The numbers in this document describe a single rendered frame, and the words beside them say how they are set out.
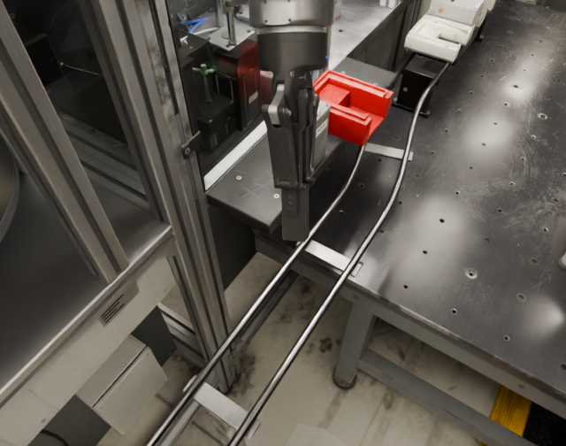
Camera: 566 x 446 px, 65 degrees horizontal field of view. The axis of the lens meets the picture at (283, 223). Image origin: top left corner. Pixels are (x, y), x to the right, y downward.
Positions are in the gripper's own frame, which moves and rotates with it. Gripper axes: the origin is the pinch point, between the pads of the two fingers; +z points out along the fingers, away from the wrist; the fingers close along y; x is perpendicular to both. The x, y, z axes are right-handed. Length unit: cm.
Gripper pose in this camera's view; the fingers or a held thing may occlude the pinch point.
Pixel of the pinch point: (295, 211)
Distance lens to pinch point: 54.5
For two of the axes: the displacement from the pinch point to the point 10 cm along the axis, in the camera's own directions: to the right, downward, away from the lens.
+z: 0.3, 9.3, 3.6
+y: -3.5, 3.4, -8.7
